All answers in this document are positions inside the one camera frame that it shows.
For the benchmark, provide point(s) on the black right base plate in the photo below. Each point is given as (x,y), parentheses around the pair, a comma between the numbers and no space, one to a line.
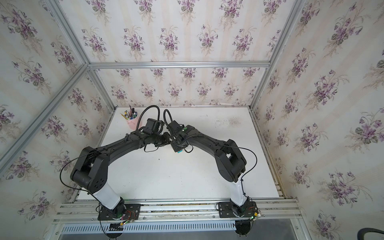
(230,210)

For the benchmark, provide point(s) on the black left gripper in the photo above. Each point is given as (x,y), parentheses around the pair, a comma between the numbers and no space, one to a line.
(166,139)

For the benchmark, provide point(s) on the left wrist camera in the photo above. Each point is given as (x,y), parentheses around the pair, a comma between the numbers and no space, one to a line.
(153,127)

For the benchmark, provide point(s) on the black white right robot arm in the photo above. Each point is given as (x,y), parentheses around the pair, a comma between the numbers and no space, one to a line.
(230,161)

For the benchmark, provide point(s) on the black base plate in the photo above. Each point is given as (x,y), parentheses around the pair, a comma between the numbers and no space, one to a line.
(230,210)
(128,212)

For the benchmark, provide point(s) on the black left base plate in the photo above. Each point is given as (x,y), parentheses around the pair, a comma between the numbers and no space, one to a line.
(128,212)

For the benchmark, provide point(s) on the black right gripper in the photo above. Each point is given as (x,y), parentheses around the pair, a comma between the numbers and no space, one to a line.
(174,147)

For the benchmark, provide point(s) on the pens in cup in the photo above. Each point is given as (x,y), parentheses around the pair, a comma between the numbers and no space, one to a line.
(130,114)

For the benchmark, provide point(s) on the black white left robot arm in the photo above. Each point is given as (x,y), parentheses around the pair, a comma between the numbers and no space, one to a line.
(91,168)

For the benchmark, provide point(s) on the pink pen cup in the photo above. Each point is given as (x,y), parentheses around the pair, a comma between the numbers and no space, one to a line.
(133,123)

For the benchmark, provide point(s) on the aluminium mounting rail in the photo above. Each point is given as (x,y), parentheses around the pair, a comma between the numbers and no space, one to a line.
(84,211)

